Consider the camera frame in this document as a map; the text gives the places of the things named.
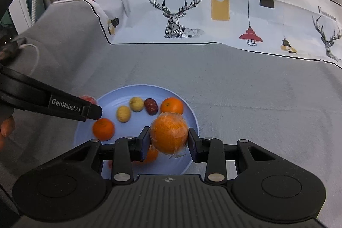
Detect small red fruit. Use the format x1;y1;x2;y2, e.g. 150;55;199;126
80;95;98;106

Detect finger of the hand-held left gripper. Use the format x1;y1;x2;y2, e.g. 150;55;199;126
86;104;103;121

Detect person's left hand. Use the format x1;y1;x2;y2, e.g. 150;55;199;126
0;115;15;150

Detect blue plate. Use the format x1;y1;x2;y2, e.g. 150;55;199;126
73;84;199;180

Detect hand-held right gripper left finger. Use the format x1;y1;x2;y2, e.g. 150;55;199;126
63;126;151;185

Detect yellow-green jujube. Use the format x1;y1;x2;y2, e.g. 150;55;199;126
129;97;145;112

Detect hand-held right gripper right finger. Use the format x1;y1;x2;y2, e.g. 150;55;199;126
188;127;276;185

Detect red date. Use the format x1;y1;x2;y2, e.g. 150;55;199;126
144;98;159;114

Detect small yellow jujube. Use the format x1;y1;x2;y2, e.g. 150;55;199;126
116;106;131;123

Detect small orange mandarin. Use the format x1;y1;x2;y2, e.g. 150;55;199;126
92;118;115;141
160;97;184;116
134;145;159;165

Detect plastic-wrapped mandarin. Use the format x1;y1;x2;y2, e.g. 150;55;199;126
150;112;189;159

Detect white charging cable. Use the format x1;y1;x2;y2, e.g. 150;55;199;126
22;42;40;77

